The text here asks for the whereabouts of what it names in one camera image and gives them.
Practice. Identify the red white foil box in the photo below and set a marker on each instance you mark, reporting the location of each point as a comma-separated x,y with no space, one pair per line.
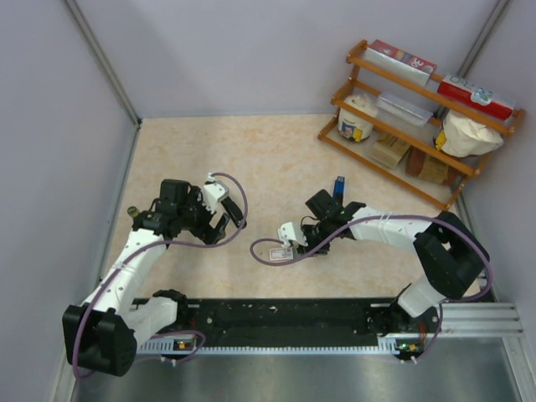
399,62

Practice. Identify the grey slotted cable duct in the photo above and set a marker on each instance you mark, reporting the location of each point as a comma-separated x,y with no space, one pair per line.
183,345

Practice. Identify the white jar yellow label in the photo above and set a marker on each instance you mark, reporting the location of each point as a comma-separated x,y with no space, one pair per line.
355,128

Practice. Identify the green glass bottle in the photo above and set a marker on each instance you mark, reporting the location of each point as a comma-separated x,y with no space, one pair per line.
133,211

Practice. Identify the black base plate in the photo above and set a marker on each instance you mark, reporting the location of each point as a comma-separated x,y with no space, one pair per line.
295,321

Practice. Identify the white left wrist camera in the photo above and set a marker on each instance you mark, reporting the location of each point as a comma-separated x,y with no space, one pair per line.
213,193

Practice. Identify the aluminium rail frame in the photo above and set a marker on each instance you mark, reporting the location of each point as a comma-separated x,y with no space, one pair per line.
477,320

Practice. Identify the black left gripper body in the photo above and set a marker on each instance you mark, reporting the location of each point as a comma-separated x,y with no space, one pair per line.
197,219

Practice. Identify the wooden three-tier rack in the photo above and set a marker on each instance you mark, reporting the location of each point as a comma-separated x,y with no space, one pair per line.
429,133

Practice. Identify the white paper bag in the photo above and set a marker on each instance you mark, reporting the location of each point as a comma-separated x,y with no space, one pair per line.
461,137

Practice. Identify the red cling wrap box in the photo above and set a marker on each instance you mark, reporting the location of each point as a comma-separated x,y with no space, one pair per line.
486,101

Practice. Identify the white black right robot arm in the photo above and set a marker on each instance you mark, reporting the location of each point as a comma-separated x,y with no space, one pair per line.
450,256

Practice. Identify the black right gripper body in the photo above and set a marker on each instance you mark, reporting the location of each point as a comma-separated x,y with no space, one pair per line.
314,234

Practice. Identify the blue black stapler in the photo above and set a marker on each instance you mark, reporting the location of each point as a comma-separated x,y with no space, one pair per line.
338,188

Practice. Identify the brown paper package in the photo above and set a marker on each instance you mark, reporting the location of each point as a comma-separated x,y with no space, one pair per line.
422,166

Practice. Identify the clear plastic tray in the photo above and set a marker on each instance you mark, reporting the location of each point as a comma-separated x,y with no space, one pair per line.
403,109

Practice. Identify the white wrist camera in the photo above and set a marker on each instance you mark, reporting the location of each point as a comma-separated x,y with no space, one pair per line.
290,234
213,193

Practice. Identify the red white staple box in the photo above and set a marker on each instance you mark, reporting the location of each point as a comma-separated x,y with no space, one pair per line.
281,254

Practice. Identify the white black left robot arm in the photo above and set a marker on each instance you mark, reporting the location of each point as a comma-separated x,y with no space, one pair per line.
103,333

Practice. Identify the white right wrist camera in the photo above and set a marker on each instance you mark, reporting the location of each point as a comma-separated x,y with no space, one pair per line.
290,234

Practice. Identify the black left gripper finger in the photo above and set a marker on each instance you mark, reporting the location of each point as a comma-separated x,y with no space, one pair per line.
232,211
212,235

